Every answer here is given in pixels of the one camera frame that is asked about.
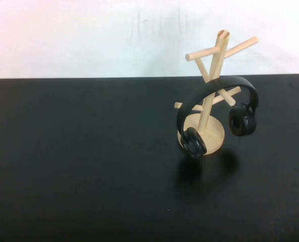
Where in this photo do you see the light wooden headphone stand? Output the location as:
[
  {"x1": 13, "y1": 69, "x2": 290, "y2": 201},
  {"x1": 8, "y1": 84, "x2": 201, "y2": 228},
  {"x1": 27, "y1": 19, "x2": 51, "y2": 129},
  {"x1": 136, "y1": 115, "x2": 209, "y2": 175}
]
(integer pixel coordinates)
[{"x1": 174, "y1": 29, "x2": 259, "y2": 156}]

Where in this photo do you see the black over-ear headphones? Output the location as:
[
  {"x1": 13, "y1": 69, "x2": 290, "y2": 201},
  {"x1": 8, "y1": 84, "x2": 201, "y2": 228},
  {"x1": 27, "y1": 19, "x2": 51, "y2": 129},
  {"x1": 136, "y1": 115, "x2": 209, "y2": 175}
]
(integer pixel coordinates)
[{"x1": 176, "y1": 75, "x2": 261, "y2": 159}]

